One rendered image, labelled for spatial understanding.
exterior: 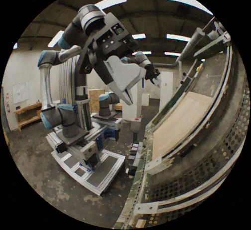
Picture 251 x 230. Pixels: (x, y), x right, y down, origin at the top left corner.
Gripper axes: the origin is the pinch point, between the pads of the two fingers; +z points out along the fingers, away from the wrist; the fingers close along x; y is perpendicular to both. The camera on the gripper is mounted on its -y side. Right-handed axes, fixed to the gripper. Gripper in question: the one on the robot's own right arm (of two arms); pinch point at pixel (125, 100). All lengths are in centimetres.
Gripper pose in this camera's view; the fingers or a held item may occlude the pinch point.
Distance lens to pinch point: 16.4
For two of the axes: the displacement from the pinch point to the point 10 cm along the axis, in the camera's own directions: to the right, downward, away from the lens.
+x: 4.0, -2.6, 8.8
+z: 4.3, 9.0, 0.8
